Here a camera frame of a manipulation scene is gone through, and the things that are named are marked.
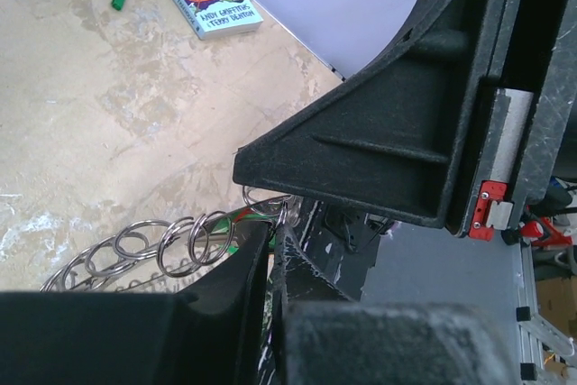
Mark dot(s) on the large metal key ring disc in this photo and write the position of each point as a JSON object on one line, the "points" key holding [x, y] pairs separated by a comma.
{"points": [[156, 255]]}

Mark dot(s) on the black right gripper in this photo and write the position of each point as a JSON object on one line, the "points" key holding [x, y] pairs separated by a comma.
{"points": [[524, 113]]}

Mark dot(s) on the aluminium frame rail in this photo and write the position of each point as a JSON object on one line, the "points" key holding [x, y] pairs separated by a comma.
{"points": [[546, 355]]}

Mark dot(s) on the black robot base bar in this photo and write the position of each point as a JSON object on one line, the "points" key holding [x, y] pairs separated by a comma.
{"points": [[341, 243]]}

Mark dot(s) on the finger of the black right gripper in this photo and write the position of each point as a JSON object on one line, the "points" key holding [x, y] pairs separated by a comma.
{"points": [[389, 139]]}

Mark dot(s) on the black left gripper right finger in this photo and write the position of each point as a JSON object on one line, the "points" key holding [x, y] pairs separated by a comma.
{"points": [[320, 335]]}

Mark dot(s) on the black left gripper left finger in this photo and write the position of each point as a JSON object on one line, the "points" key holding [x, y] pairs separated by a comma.
{"points": [[207, 333]]}

